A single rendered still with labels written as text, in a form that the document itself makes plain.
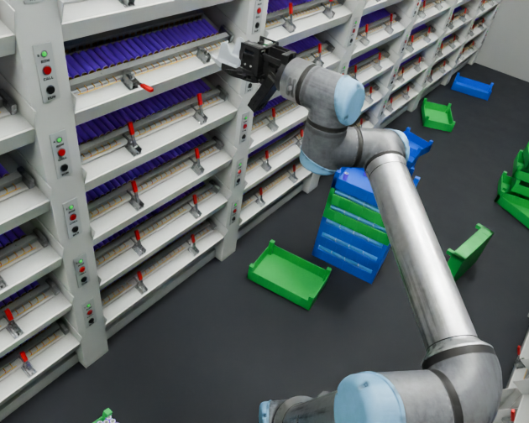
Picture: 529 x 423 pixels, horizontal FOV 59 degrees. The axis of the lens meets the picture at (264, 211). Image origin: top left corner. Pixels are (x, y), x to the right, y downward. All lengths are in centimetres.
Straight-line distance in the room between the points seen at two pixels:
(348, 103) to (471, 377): 53
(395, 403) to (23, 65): 89
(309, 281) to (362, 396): 139
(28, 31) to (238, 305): 129
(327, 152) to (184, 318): 107
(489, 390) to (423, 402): 11
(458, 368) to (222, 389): 108
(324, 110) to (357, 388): 54
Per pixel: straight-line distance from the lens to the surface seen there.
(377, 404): 71
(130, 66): 128
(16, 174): 124
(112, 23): 116
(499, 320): 231
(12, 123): 112
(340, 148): 103
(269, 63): 107
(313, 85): 98
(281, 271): 208
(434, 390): 75
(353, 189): 190
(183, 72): 136
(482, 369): 80
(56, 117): 114
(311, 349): 187
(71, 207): 127
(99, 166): 131
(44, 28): 106
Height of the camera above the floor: 152
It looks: 40 degrees down
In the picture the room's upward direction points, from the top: 10 degrees clockwise
